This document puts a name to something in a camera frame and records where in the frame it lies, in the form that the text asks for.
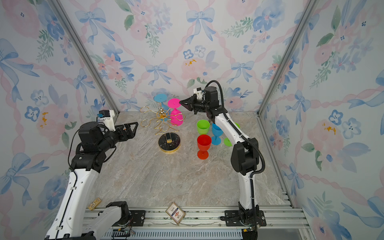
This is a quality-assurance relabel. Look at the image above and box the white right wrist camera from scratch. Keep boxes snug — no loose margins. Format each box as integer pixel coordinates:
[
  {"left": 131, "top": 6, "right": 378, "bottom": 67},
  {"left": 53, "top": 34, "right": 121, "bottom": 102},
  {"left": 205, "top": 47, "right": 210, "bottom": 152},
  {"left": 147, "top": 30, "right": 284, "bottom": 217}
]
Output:
[{"left": 194, "top": 88, "right": 204, "bottom": 100}]

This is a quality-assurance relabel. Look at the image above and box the pink wine glass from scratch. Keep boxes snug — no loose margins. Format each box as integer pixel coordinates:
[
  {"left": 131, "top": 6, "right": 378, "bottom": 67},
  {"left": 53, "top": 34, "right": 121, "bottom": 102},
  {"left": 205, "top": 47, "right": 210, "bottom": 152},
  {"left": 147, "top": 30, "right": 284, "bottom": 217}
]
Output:
[{"left": 168, "top": 98, "right": 184, "bottom": 126}]

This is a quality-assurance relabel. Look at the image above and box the diamond label card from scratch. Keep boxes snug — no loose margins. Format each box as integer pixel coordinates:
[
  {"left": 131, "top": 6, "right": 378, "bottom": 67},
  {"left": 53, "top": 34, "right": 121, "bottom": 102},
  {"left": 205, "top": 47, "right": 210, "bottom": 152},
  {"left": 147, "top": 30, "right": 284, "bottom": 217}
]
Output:
[{"left": 166, "top": 202, "right": 186, "bottom": 225}]

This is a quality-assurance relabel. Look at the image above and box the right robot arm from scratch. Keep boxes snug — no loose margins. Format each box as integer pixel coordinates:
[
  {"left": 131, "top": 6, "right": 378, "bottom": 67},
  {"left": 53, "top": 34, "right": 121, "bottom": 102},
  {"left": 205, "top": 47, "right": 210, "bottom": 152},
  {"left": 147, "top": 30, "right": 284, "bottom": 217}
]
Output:
[{"left": 180, "top": 85, "right": 266, "bottom": 231}]

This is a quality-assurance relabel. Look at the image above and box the gold wine glass rack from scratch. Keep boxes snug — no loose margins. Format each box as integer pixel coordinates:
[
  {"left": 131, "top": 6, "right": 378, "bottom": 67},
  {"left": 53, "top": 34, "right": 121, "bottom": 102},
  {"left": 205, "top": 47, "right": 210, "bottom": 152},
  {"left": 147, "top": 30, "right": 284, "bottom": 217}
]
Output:
[{"left": 140, "top": 105, "right": 186, "bottom": 154}]

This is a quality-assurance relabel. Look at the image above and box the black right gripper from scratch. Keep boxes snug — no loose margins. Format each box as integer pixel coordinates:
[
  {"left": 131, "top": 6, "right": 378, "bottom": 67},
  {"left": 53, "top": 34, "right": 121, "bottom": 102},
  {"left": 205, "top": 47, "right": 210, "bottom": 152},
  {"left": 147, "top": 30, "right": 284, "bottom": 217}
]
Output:
[{"left": 178, "top": 95, "right": 210, "bottom": 116}]

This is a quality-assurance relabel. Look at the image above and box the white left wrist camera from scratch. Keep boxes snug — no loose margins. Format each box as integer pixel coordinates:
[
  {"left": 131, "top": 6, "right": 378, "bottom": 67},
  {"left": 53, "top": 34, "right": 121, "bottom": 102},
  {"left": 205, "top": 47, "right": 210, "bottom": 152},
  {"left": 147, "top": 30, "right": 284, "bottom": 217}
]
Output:
[{"left": 98, "top": 110, "right": 116, "bottom": 132}]

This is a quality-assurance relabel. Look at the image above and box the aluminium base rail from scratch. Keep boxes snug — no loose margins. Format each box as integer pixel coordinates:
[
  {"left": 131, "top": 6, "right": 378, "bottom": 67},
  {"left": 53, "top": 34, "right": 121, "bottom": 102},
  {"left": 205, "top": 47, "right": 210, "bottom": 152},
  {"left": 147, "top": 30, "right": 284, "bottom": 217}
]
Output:
[{"left": 56, "top": 206, "right": 313, "bottom": 240}]

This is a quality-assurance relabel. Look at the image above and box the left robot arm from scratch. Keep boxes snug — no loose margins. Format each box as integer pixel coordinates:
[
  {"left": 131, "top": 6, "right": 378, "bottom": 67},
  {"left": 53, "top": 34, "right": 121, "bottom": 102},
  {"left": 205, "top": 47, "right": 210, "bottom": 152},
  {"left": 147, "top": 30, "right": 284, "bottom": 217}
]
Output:
[{"left": 45, "top": 122, "right": 139, "bottom": 240}]

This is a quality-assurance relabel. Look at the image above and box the blue wine glass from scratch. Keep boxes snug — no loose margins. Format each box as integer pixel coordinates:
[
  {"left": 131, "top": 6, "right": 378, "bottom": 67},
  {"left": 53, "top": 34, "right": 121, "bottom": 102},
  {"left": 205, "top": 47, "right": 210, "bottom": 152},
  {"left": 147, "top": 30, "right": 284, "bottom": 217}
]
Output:
[{"left": 212, "top": 124, "right": 223, "bottom": 146}]

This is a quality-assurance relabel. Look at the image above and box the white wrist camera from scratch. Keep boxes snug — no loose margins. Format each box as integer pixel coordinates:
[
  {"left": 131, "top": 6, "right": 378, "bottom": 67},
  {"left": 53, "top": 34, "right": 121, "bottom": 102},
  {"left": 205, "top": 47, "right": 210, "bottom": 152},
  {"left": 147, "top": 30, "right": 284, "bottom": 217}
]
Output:
[
  {"left": 98, "top": 110, "right": 116, "bottom": 132},
  {"left": 194, "top": 88, "right": 204, "bottom": 100}
]

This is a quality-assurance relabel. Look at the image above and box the red wine glass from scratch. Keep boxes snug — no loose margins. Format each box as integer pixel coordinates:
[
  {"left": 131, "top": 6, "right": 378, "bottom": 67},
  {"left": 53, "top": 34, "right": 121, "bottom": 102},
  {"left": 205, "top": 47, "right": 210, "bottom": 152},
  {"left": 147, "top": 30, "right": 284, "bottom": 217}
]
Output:
[{"left": 197, "top": 135, "right": 212, "bottom": 160}]

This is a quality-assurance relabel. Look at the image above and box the teal wine glass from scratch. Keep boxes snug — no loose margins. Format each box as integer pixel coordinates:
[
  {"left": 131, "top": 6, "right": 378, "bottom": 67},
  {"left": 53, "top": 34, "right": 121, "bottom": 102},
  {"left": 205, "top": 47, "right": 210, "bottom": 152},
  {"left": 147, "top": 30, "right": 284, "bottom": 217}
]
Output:
[{"left": 154, "top": 94, "right": 169, "bottom": 111}]

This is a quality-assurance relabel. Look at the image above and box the small yellow block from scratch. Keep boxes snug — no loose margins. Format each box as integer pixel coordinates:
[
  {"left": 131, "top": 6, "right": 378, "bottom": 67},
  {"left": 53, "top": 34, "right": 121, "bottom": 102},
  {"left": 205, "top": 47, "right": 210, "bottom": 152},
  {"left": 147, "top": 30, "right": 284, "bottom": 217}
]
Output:
[{"left": 88, "top": 198, "right": 102, "bottom": 211}]

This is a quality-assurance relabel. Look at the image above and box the black corrugated cable hose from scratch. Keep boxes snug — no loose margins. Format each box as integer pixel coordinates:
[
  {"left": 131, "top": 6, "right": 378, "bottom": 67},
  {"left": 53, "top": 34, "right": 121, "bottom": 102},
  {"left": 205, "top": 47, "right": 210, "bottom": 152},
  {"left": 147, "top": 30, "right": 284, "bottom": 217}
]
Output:
[{"left": 203, "top": 79, "right": 266, "bottom": 178}]

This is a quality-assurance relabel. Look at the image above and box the green wine glass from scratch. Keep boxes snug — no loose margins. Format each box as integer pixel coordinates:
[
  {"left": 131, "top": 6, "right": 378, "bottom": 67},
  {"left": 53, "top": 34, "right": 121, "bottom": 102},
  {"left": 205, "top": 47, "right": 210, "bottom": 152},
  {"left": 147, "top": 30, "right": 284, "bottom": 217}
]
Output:
[
  {"left": 197, "top": 120, "right": 211, "bottom": 135},
  {"left": 223, "top": 121, "right": 241, "bottom": 147}
]

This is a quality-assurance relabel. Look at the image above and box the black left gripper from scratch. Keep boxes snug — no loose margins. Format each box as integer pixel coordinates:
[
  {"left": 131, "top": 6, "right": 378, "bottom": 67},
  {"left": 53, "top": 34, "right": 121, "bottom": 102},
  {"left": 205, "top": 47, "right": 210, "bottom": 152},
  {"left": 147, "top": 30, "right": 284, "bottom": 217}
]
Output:
[{"left": 98, "top": 121, "right": 138, "bottom": 154}]

